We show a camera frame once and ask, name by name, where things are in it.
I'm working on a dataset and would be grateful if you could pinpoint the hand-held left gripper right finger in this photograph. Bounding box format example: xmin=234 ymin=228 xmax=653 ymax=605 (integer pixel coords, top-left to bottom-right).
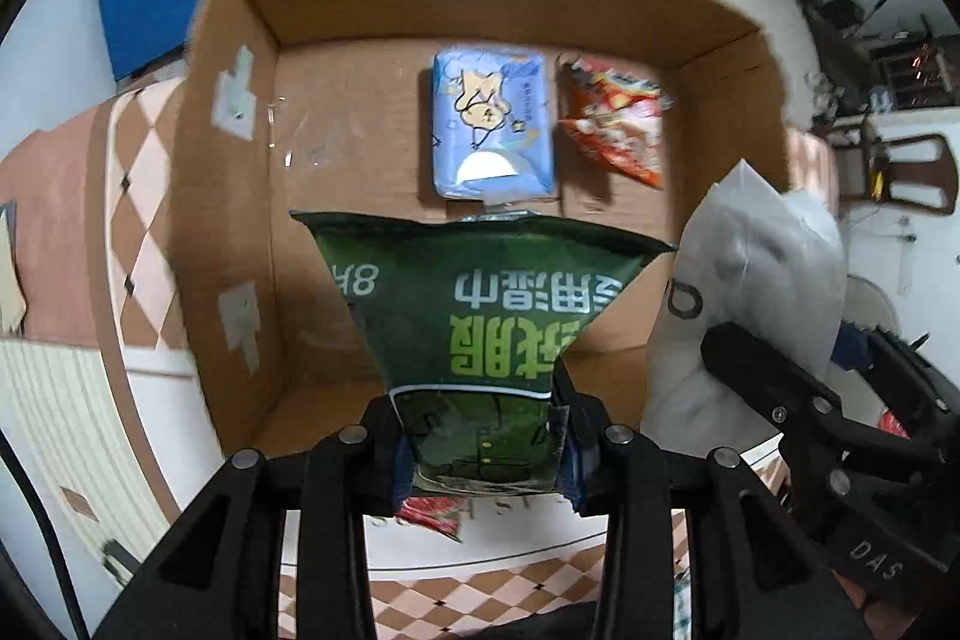
xmin=551 ymin=364 xmax=875 ymax=640

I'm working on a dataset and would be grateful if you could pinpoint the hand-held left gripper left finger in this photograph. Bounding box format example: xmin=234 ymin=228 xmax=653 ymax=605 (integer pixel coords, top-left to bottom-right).
xmin=96 ymin=391 xmax=412 ymax=640

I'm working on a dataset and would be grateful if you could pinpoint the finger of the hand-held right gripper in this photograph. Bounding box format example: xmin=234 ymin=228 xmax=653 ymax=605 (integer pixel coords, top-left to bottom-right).
xmin=829 ymin=323 xmax=960 ymax=462
xmin=700 ymin=320 xmax=946 ymax=537

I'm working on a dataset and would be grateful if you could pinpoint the white plastic packet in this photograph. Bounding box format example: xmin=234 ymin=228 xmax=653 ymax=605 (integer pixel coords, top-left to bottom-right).
xmin=640 ymin=158 xmax=850 ymax=455

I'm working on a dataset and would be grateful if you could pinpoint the green wet wipes packet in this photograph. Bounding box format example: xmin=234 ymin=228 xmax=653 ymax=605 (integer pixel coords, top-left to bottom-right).
xmin=289 ymin=209 xmax=678 ymax=497

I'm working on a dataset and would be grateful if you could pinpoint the brown cardboard box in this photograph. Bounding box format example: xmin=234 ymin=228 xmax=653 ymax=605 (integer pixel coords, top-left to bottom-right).
xmin=171 ymin=0 xmax=790 ymax=458

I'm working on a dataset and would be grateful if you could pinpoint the wooden chair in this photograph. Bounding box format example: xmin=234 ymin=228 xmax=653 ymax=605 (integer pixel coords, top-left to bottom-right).
xmin=831 ymin=113 xmax=960 ymax=215

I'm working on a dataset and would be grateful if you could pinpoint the orange red snack packet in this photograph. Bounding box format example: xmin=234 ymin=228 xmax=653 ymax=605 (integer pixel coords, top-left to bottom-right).
xmin=556 ymin=53 xmax=674 ymax=191

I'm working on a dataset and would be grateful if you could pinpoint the blue cartoon tissue packet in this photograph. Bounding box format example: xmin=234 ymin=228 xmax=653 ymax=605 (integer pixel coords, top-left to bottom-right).
xmin=429 ymin=42 xmax=557 ymax=200

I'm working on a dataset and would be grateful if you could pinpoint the black cable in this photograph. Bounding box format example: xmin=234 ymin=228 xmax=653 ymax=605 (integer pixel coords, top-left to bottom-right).
xmin=0 ymin=434 xmax=80 ymax=640

